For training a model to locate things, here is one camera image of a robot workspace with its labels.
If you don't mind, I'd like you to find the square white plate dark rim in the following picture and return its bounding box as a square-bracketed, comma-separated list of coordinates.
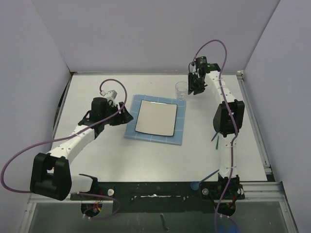
[135, 100, 177, 136]

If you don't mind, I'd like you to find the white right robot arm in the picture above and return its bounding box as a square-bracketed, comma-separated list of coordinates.
[188, 56, 245, 179]

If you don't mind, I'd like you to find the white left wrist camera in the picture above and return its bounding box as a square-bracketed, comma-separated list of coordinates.
[100, 90, 117, 100]

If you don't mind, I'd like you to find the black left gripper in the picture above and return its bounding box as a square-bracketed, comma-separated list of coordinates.
[102, 102, 133, 126]

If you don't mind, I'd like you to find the blue plastic spoon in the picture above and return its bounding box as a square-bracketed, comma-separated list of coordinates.
[190, 170, 219, 191]

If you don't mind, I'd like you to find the aluminium table frame rail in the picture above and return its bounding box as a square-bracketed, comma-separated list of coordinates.
[237, 70, 298, 233]

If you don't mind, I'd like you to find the blue grid placemat cloth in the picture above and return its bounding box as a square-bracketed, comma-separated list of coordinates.
[124, 95, 186, 146]

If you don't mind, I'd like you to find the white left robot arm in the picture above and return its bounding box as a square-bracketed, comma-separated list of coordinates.
[30, 97, 134, 200]

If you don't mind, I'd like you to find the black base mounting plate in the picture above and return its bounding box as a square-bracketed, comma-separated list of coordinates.
[70, 182, 245, 216]

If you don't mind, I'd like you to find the clear drinking glass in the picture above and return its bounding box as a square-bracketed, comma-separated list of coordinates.
[175, 81, 188, 100]

